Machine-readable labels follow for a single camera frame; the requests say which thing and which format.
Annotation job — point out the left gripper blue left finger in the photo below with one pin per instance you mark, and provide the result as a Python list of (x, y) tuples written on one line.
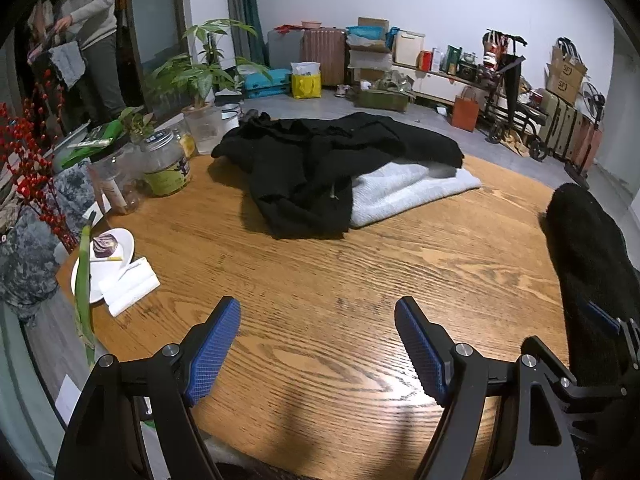
[(104, 439)]

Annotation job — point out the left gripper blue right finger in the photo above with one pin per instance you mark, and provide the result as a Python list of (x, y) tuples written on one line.
[(530, 439)]

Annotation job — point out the black knit sweater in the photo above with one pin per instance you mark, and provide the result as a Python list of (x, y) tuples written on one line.
[(300, 171)]

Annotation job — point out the black folding cart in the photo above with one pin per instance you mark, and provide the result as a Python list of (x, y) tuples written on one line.
[(512, 123)]

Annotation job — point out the white folded napkin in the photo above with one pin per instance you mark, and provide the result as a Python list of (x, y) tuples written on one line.
[(135, 281)]

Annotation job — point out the black fuzzy chair cushion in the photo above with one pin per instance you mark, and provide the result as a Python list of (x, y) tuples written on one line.
[(599, 285)]

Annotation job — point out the white plate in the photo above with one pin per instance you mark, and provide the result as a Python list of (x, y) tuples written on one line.
[(105, 269)]

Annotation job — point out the light grey folded sweater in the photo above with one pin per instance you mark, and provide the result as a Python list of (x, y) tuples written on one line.
[(399, 186)]

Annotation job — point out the clear glass jar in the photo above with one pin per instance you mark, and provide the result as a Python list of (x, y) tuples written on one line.
[(118, 176)]

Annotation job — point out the glass jar green label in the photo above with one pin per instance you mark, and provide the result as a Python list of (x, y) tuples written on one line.
[(165, 167)]

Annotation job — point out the orange paper bag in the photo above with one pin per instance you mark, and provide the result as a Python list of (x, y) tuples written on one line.
[(466, 110)]

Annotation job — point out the red berry branches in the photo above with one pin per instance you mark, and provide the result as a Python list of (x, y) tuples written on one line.
[(26, 152)]

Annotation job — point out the white low shelf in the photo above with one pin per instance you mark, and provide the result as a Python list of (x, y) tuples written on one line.
[(440, 87)]

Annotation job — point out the green crate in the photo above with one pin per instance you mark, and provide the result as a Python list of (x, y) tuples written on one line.
[(382, 100)]

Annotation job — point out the cardboard boxes stack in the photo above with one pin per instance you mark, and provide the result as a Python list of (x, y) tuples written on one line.
[(565, 76)]

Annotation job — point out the white enamel mug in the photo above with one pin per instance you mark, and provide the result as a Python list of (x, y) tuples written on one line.
[(230, 116)]

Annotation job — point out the green potted plant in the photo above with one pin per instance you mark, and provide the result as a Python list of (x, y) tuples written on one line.
[(198, 77)]

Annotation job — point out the teal storage box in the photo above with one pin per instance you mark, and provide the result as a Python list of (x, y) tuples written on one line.
[(274, 82)]

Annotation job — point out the yellow shopping bag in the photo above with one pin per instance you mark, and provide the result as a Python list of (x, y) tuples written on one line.
[(306, 80)]

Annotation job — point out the brown suitcase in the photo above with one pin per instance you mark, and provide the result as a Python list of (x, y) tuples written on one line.
[(326, 46)]

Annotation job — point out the person in grey sweater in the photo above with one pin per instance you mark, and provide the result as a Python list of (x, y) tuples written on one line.
[(92, 25)]

